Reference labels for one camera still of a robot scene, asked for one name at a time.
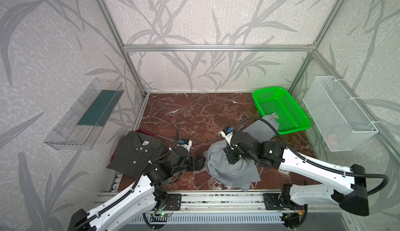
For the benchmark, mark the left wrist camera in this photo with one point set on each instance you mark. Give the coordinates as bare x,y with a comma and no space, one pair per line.
186,143

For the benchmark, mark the basket barcode sticker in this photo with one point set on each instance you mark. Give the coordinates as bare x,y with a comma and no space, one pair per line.
275,116

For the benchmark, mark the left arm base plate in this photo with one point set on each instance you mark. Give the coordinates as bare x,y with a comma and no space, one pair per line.
171,202

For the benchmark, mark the clear plastic wall tray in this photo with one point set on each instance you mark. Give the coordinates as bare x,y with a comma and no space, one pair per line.
83,123

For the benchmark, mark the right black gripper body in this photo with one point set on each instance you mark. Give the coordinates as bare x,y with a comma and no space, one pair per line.
233,153

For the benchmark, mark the dark striped folded shirt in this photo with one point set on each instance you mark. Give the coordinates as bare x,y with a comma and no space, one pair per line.
134,152

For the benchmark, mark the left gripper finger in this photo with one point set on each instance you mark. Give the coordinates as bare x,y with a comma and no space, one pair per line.
198,160
193,168

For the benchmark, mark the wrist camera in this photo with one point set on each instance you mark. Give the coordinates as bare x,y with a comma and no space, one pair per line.
227,134
186,143

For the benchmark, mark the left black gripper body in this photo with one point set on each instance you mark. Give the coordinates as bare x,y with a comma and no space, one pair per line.
192,162

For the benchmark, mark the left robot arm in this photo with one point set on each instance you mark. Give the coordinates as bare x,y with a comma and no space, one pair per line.
144,195

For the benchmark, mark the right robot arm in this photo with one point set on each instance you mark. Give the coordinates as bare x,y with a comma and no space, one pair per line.
335,186

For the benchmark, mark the green plastic basket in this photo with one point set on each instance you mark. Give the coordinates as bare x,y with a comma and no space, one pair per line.
292,117

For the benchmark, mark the white wire mesh basket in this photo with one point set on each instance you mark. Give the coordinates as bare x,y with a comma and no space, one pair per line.
339,118

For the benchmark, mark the grey long sleeve shirt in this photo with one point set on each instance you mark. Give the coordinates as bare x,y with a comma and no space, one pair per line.
243,173

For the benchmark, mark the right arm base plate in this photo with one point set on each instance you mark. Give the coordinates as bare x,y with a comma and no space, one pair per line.
278,201

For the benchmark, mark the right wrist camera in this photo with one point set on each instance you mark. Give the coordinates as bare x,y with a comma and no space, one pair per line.
227,134

